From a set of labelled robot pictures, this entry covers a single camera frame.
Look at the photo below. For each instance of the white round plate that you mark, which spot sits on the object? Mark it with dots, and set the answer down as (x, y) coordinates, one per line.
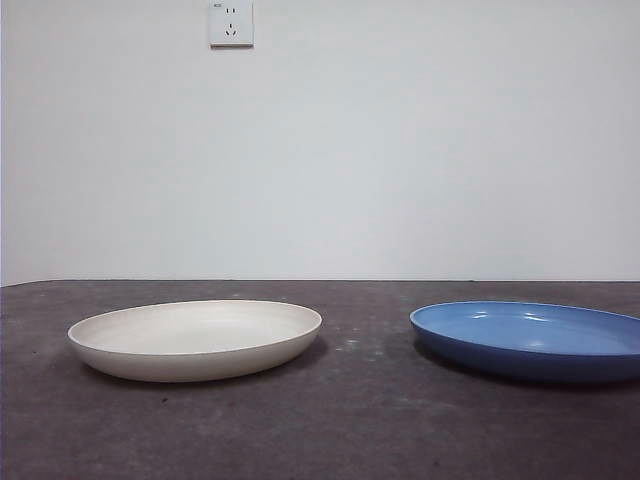
(190, 345)

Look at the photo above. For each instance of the blue round plate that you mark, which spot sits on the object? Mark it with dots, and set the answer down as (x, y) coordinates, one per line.
(520, 345)

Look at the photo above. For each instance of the white wall power socket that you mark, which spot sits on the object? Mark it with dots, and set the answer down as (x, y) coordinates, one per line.
(231, 25)

